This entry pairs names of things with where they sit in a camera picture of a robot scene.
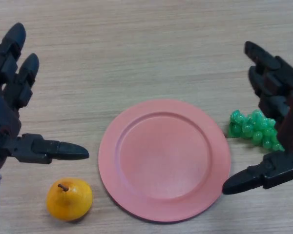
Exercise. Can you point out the pink round plate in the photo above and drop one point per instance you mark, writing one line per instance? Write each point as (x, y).
(164, 161)

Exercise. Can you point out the green grape bunch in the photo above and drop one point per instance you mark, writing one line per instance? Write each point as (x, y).
(254, 130)

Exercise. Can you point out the yellow pear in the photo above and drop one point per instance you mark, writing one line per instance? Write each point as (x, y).
(69, 202)

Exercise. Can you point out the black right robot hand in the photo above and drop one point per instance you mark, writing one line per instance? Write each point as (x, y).
(290, 136)

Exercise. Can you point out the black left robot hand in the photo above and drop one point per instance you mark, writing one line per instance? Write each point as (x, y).
(7, 122)

